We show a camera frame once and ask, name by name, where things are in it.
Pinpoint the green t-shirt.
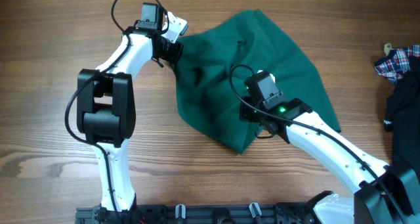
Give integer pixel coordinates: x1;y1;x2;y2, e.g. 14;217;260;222
173;11;341;154

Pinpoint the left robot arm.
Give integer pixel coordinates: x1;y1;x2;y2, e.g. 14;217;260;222
71;3;188;219

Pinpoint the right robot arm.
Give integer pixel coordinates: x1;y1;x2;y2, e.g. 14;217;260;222
240;70;419;223

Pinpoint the dark navy garment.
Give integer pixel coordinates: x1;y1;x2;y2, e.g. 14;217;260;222
384;56;419;175

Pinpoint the plaid shirt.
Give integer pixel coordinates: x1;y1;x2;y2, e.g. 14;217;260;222
374;43;419;85

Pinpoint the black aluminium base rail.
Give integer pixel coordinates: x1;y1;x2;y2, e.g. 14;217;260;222
74;202;316;224

